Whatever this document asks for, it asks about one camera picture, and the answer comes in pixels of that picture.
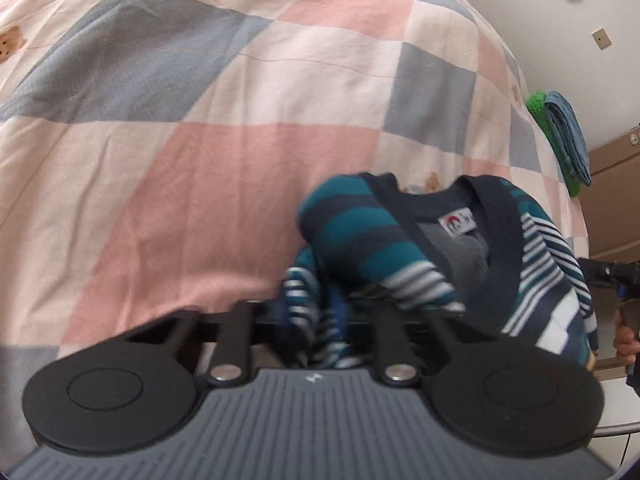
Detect navy teal striped sweater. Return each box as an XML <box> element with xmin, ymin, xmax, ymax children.
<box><xmin>274</xmin><ymin>174</ymin><xmax>599</xmax><ymax>368</ymax></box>

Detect person's right hand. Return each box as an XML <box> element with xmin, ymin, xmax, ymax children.
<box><xmin>613</xmin><ymin>311</ymin><xmax>640</xmax><ymax>366</ymax></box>

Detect blue folded jeans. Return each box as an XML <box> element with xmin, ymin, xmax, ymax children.
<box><xmin>544</xmin><ymin>91</ymin><xmax>592</xmax><ymax>186</ymax></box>

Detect green towel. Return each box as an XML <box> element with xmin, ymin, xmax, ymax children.
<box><xmin>526</xmin><ymin>90</ymin><xmax>580</xmax><ymax>198</ymax></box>

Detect pink grey checkered bedspread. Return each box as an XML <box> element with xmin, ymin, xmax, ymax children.
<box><xmin>1</xmin><ymin>0</ymin><xmax>588</xmax><ymax>377</ymax></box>

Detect beige wall switch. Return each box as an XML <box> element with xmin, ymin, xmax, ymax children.
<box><xmin>592</xmin><ymin>27</ymin><xmax>612</xmax><ymax>50</ymax></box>

